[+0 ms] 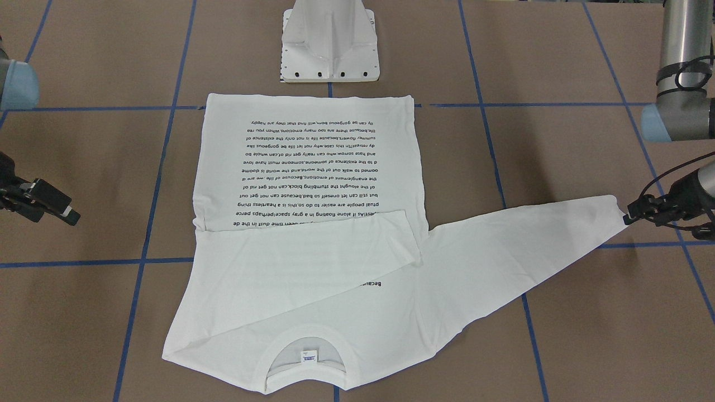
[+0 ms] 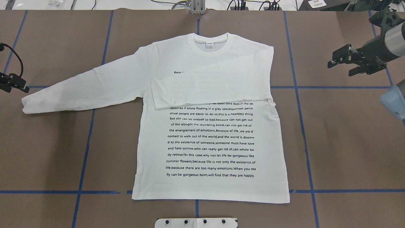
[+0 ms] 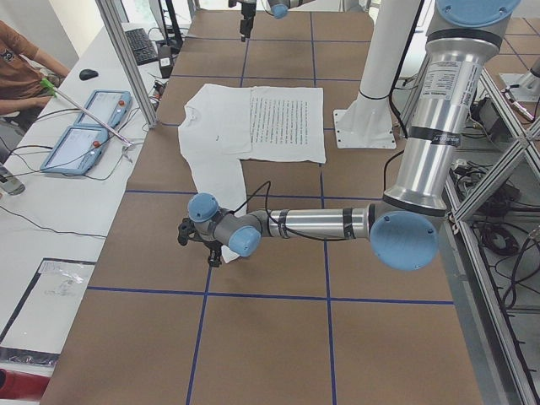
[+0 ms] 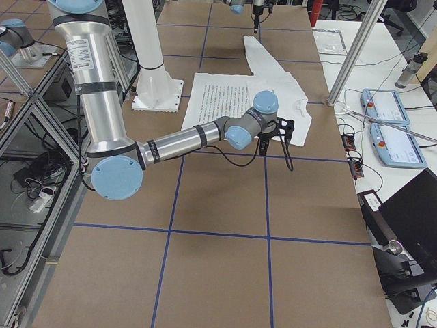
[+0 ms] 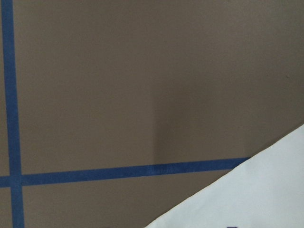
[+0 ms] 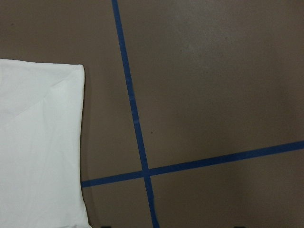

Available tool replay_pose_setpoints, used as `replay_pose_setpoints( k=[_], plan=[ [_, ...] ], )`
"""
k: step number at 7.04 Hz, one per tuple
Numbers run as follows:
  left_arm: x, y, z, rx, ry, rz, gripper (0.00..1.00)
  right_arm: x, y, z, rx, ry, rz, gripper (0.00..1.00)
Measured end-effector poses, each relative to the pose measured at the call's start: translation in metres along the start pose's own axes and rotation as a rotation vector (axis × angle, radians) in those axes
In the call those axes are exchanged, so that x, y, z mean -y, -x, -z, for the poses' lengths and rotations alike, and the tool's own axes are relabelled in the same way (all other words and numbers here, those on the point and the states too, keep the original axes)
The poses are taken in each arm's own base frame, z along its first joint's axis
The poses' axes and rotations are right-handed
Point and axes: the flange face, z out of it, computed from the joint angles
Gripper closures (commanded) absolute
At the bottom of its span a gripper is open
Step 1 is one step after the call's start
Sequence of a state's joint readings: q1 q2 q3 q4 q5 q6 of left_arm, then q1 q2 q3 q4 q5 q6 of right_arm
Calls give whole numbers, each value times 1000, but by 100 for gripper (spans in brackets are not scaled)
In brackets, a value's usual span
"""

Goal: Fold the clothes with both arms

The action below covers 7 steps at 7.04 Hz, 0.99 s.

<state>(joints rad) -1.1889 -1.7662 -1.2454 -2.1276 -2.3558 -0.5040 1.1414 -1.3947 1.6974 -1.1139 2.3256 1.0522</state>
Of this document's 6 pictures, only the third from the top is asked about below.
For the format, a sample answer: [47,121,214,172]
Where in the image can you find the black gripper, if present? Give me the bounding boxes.
[240,0,256,41]
[204,240,223,267]

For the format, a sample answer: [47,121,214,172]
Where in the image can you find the white long-sleeve printed shirt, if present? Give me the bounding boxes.
[177,83,327,264]

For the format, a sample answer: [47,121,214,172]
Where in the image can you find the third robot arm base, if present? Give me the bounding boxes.
[499,60,539,103]

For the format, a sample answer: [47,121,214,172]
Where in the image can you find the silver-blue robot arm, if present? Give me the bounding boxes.
[178,1,517,271]
[228,0,309,42]

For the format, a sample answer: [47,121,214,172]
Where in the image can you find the black box with white label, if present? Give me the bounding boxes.
[158,45,174,78]

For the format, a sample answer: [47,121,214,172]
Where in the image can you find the black keyboard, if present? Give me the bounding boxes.
[124,28,158,66]

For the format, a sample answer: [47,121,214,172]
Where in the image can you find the far blue teach pendant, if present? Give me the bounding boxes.
[84,89,132,128]

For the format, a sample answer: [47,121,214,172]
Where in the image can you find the blue teach pendant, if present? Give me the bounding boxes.
[40,126,109,176]
[84,89,132,128]

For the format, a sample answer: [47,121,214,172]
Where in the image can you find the black computer mouse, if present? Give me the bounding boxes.
[78,68,99,81]

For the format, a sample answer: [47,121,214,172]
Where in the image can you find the near blue teach pendant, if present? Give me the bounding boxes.
[40,126,109,176]

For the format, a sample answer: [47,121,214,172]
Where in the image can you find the plastic sleeve document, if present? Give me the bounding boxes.
[1,257,95,354]

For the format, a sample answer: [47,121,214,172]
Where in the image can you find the metal rod with green tip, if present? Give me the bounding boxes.
[40,78,133,148]

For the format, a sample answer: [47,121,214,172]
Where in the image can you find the person in orange shirt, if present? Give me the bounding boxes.
[1,23,70,132]

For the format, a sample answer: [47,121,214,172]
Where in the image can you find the red fire extinguisher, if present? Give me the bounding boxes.
[0,369,50,401]

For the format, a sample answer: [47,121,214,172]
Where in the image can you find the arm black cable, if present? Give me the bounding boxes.
[229,181,372,242]

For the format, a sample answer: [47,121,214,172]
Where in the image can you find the aluminium frame post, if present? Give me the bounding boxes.
[95,0,157,129]

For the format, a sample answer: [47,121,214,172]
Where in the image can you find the white pillar with base plate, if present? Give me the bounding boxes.
[333,0,423,149]

